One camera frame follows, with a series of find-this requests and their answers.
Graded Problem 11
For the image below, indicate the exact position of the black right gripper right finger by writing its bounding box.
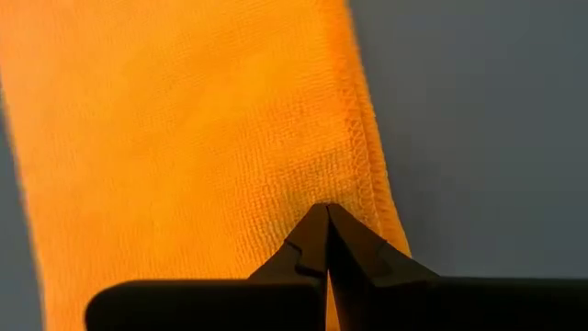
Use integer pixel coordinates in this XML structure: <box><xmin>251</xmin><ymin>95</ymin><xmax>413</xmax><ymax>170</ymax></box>
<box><xmin>328</xmin><ymin>204</ymin><xmax>588</xmax><ymax>331</ymax></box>

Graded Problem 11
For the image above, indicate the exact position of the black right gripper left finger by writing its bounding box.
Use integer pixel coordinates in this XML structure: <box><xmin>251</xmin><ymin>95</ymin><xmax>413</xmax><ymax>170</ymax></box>
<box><xmin>85</xmin><ymin>204</ymin><xmax>330</xmax><ymax>331</ymax></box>

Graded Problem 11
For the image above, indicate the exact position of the yellow microfibre towel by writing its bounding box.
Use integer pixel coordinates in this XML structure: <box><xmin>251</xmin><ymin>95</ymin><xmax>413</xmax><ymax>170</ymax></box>
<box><xmin>0</xmin><ymin>0</ymin><xmax>413</xmax><ymax>331</ymax></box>

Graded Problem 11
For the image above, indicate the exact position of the blue-grey table mat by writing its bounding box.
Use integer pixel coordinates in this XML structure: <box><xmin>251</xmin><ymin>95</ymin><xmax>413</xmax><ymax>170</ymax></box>
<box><xmin>0</xmin><ymin>0</ymin><xmax>588</xmax><ymax>331</ymax></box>

